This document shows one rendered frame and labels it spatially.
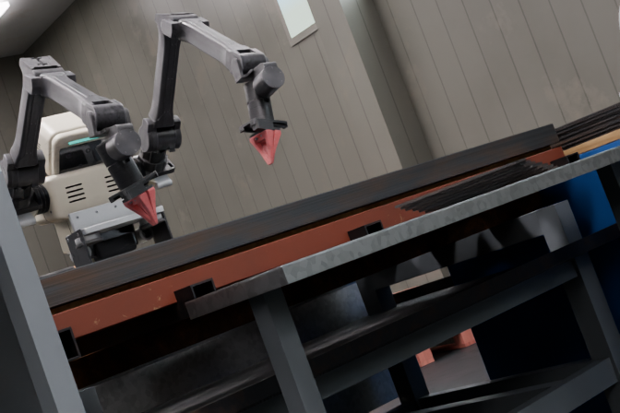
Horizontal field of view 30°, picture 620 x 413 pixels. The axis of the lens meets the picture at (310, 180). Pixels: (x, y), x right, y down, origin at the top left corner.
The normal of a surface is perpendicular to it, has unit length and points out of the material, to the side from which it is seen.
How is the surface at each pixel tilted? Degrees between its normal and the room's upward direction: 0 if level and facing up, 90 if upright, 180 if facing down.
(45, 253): 90
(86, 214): 90
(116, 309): 90
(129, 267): 90
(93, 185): 98
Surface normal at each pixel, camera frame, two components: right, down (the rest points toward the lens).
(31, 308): 0.63, -0.29
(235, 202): -0.77, 0.24
